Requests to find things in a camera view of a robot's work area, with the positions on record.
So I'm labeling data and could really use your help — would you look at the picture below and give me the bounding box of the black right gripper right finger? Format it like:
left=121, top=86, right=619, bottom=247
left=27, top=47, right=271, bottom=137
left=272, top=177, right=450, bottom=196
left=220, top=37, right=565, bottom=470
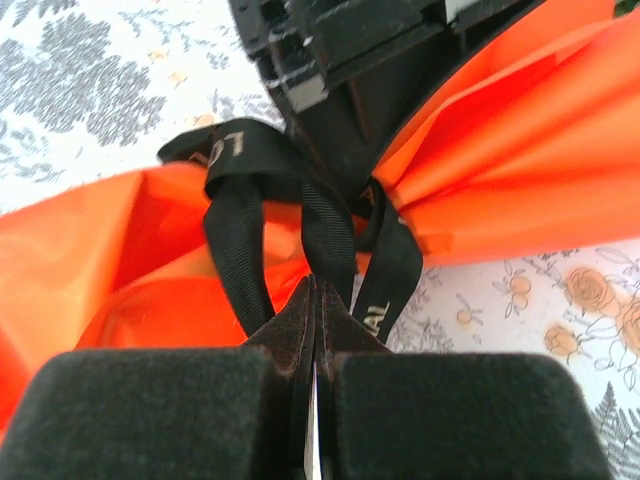
left=315, top=281, right=614, bottom=480

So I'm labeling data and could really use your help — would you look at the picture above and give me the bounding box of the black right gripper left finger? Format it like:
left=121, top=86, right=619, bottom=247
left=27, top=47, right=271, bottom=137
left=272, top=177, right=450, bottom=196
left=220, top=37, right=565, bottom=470
left=0, top=275, right=317, bottom=480

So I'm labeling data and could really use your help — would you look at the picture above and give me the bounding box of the black printed ribbon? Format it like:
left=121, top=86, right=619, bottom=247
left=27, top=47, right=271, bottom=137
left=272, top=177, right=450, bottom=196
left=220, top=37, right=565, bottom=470
left=157, top=117, right=426, bottom=346

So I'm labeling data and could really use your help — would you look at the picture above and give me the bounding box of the orange wrapping paper sheet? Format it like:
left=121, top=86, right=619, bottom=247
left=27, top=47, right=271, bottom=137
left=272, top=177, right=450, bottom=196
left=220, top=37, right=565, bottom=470
left=0, top=0, right=640, bottom=431

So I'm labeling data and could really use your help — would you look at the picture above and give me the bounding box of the floral print tablecloth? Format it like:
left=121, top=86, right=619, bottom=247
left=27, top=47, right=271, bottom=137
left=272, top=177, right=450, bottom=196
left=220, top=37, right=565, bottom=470
left=0, top=0, right=640, bottom=480

